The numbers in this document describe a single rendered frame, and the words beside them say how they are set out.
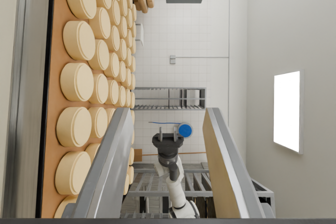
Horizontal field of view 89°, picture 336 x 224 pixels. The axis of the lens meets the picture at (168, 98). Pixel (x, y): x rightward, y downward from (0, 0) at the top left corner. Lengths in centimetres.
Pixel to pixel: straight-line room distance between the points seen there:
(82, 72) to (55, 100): 4
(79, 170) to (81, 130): 5
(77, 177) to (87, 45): 17
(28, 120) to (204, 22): 462
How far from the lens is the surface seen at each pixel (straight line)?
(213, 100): 445
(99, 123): 29
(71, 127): 23
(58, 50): 24
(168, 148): 71
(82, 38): 25
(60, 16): 26
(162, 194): 146
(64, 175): 24
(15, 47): 29
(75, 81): 23
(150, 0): 408
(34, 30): 30
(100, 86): 29
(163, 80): 432
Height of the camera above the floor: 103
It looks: level
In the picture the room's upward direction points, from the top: 90 degrees clockwise
